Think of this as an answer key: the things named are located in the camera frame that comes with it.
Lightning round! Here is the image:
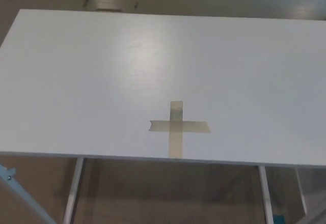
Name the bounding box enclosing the light blue metal frame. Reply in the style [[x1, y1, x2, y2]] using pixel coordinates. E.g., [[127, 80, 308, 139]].
[[0, 162, 56, 224]]

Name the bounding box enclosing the horizontal beige tape strip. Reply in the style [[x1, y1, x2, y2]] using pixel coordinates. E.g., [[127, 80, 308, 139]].
[[148, 120, 212, 133]]

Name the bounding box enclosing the thin white table leg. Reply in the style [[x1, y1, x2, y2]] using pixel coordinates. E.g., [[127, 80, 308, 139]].
[[294, 167, 309, 216]]

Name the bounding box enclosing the white metal table leg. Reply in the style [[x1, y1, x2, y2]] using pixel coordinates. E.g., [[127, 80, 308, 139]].
[[62, 157, 86, 224], [257, 165, 275, 224]]

